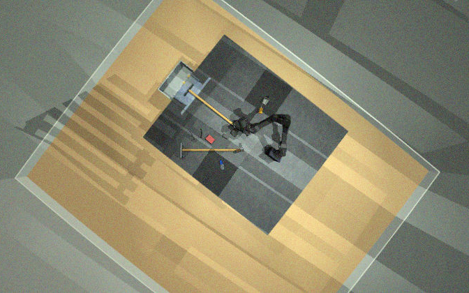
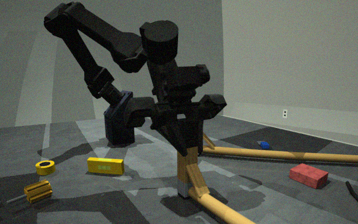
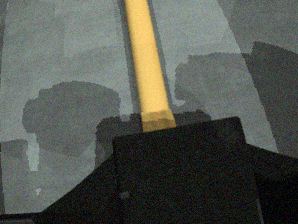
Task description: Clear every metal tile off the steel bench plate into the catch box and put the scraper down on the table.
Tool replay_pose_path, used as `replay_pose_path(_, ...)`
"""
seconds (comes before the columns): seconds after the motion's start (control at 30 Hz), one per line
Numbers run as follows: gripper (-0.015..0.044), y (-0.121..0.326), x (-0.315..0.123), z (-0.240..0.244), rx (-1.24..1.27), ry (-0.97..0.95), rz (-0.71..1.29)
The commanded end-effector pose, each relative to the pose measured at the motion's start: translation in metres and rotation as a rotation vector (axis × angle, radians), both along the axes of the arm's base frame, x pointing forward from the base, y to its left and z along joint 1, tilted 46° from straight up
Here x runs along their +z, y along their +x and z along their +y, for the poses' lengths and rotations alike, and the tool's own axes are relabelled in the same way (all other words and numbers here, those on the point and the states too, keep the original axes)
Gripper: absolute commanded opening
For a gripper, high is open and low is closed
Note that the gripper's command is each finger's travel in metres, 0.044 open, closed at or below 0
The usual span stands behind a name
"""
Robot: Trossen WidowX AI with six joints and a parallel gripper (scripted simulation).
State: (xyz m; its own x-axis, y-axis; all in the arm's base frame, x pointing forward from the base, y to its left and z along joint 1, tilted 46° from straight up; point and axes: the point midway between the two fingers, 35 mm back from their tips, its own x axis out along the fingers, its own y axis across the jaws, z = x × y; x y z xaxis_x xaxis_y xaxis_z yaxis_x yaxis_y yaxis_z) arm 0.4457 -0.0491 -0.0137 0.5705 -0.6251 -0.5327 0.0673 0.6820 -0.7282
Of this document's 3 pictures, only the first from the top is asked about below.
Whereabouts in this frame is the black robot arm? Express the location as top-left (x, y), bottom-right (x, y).
top-left (232, 114), bottom-right (291, 160)

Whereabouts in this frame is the red rectangular block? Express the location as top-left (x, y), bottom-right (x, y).
top-left (206, 135), bottom-right (215, 144)

